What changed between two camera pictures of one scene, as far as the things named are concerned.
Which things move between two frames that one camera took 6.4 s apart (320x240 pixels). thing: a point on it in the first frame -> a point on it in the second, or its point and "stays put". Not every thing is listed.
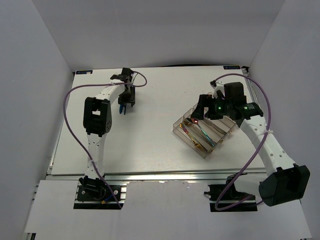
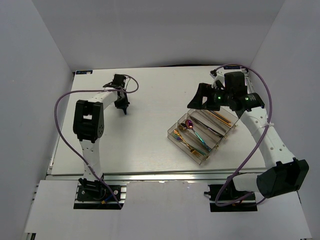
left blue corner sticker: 83,72 stays put
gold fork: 195,144 -> 193,151
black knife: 218,128 -> 204,126
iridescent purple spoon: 196,121 -> 189,125
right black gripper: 206,101 -> 204,90
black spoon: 189,120 -> 183,126
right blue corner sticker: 231,67 stays put
